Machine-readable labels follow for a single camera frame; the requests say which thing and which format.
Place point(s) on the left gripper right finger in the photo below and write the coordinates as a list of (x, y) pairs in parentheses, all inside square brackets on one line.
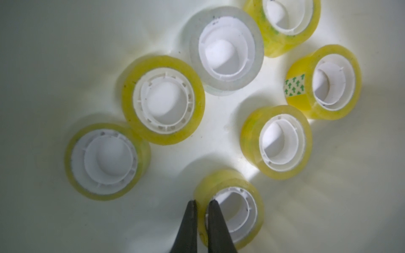
[(219, 238)]

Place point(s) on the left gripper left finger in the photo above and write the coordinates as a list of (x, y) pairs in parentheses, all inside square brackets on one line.
[(186, 239)]

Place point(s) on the yellow tape roll one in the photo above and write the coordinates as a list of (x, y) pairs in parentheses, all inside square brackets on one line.
[(248, 220)]

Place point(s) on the yellow tape roll five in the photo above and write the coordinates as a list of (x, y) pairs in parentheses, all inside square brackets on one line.
[(104, 161)]

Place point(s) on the yellow tape roll three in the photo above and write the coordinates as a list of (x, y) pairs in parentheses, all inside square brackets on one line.
[(277, 140)]

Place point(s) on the white plastic storage box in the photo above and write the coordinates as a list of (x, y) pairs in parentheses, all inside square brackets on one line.
[(62, 67)]

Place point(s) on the yellow tape roll two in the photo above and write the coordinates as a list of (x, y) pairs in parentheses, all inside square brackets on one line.
[(163, 100)]

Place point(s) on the yellow tape roll four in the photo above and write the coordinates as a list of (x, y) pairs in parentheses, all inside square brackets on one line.
[(325, 84)]

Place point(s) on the yellow tape roll six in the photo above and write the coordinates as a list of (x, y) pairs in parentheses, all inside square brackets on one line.
[(284, 24)]

